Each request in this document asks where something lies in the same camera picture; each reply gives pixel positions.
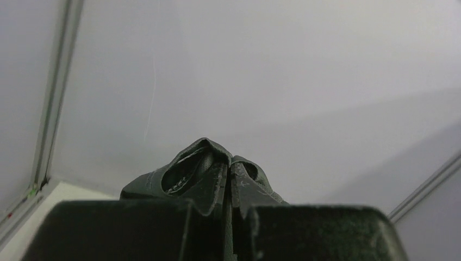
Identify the grey t-shirt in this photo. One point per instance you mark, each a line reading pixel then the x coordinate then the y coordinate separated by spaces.
pixel 189 166

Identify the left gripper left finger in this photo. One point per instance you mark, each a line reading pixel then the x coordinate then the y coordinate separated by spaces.
pixel 186 228

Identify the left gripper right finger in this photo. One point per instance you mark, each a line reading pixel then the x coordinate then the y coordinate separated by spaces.
pixel 265 229

